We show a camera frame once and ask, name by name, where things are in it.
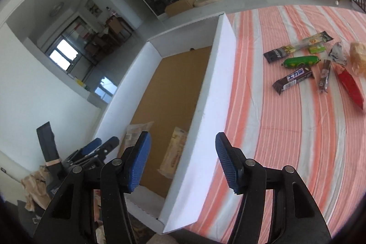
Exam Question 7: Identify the green cucumber-shaped snack packet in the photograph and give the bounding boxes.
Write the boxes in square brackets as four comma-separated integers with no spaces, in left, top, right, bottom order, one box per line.
[283,55,320,69]

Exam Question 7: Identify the triangular rice ball packet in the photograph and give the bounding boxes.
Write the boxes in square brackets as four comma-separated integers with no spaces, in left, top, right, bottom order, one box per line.
[328,42,348,66]

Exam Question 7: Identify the wall picture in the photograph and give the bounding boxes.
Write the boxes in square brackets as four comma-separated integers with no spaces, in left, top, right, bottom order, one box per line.
[85,0,103,17]

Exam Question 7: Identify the black long snack packet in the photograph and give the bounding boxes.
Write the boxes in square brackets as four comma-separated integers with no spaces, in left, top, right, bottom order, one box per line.
[264,45,298,63]

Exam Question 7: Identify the thin brown stick packet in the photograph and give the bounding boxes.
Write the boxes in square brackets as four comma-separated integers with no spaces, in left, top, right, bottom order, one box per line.
[318,59,332,94]

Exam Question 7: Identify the dark dining furniture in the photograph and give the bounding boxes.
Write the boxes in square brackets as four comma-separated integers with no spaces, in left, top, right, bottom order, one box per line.
[85,15,134,63]

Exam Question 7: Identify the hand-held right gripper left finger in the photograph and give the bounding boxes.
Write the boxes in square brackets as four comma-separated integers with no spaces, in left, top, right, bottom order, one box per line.
[34,131,152,244]

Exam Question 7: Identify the clear long snack packet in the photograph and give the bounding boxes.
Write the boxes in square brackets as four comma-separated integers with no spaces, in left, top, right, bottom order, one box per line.
[289,30,334,51]

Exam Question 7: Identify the orange striped cloth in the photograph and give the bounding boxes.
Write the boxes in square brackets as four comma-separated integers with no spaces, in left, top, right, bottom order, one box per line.
[183,4,366,244]

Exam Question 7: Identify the brown cardboard box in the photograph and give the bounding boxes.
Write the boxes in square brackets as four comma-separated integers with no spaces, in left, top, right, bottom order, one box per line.
[165,0,196,17]

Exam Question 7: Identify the white cardboard box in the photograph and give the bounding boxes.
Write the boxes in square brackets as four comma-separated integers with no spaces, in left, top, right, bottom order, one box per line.
[91,12,236,234]

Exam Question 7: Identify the red snack packet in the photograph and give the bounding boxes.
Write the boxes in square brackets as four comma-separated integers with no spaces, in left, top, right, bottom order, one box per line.
[333,64,364,111]

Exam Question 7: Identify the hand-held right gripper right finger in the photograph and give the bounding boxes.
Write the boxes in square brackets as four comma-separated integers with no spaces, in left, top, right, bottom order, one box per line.
[215,132,332,244]

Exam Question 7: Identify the beige long snack packet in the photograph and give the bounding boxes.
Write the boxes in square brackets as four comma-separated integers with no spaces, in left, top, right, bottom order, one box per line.
[159,127,188,179]

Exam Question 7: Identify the bagged bread loaf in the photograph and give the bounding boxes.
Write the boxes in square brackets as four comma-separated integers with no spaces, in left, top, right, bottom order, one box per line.
[349,42,366,75]

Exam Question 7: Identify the round ceiling light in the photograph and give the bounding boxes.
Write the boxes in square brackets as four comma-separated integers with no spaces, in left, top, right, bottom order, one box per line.
[49,2,65,16]

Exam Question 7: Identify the bright window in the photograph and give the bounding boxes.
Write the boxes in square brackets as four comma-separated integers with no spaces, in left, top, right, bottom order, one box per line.
[46,40,79,71]

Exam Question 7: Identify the small green snack packet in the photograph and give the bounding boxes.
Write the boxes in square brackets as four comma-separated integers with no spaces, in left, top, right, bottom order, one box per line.
[308,43,325,54]

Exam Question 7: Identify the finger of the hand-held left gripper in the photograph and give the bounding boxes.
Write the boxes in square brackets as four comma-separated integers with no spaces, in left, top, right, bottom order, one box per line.
[75,138,102,158]
[96,136,120,160]

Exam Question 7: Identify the beige crumpled paper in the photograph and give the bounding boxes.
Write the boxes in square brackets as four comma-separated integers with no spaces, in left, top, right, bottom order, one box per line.
[21,165,52,211]

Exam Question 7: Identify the brown chocolate bar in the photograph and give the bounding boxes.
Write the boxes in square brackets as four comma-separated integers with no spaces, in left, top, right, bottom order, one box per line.
[272,67,314,95]

